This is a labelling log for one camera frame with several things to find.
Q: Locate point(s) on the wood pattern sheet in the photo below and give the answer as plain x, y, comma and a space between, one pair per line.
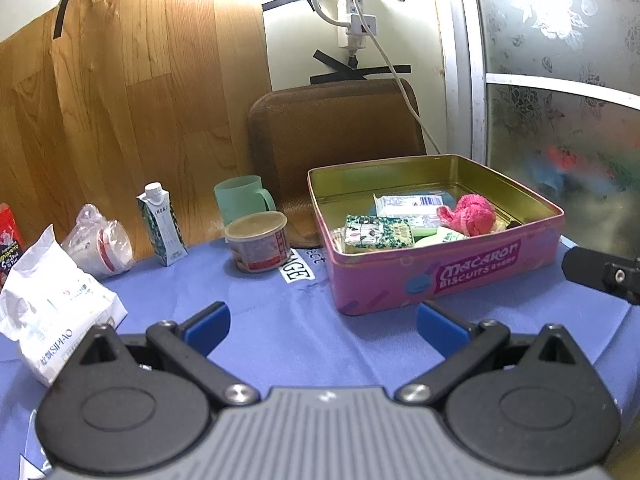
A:
150, 110

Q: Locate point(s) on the black tape strip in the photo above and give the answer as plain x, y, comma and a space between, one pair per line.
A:
282, 1
63, 10

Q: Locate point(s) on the black tape cross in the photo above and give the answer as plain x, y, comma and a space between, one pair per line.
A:
350, 74

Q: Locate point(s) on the pink fluffy cloth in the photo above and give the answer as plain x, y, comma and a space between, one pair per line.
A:
470, 212

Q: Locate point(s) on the large white plastic bag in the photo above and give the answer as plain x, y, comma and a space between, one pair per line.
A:
45, 300

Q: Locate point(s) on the green plastic cup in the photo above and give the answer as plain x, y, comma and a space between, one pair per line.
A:
240, 197

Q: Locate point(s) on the white power strip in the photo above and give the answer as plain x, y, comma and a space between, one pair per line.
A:
345, 15

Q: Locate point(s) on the brown plastic tray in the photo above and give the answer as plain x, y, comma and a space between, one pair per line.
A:
340, 140

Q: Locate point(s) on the white green drink carton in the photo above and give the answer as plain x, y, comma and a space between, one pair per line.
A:
162, 230

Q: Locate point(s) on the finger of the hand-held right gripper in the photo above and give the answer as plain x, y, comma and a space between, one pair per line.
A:
595, 270

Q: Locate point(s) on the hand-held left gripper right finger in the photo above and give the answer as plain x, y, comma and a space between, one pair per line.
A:
440, 327

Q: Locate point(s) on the red snack packet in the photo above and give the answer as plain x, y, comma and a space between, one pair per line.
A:
9, 240

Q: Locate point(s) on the white blue tissue pack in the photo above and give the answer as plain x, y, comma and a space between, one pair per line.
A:
400, 205

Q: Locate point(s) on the light green soft item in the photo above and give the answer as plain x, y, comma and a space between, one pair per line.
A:
440, 237

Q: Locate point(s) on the blue tablecloth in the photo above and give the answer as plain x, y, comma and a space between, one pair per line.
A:
300, 335

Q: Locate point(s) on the pink biscuit tin box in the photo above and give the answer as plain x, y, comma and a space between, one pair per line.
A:
450, 280

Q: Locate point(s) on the frosted glass door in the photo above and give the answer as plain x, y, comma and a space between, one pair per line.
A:
550, 60

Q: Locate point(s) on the green patterned tissue pack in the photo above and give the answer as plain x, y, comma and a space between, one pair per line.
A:
375, 232

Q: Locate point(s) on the instant noodle bowl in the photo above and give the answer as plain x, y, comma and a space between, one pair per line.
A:
255, 247

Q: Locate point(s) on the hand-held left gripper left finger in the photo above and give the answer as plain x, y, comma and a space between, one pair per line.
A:
207, 327

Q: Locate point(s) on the plastic cup in clear bag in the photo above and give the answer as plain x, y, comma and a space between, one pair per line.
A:
100, 245

